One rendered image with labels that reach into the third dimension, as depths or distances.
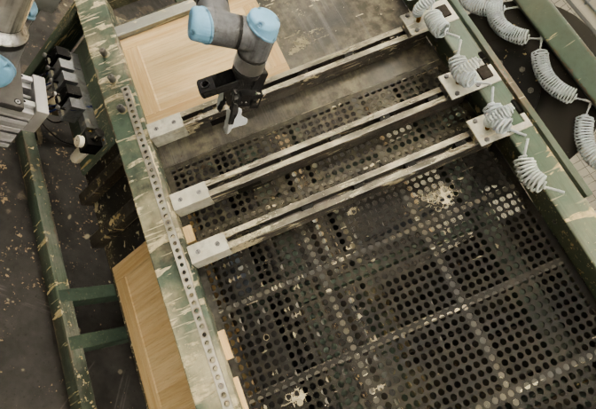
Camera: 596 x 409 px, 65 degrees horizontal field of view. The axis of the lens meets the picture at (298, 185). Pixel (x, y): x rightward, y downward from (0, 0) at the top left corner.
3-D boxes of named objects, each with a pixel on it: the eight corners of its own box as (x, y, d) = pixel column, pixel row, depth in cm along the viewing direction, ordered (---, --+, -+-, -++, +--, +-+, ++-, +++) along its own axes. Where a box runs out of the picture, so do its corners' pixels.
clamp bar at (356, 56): (151, 129, 173) (124, 95, 151) (440, 17, 183) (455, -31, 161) (159, 152, 170) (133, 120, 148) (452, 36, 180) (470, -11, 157)
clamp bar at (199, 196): (174, 197, 163) (149, 170, 141) (478, 74, 173) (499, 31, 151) (182, 222, 160) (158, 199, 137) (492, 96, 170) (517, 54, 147)
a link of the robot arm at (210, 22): (185, 19, 109) (231, 28, 113) (187, 49, 102) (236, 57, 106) (191, -12, 103) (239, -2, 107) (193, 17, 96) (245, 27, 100)
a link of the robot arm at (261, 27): (244, 0, 103) (280, 8, 106) (232, 38, 112) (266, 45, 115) (247, 24, 99) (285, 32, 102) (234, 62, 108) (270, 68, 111)
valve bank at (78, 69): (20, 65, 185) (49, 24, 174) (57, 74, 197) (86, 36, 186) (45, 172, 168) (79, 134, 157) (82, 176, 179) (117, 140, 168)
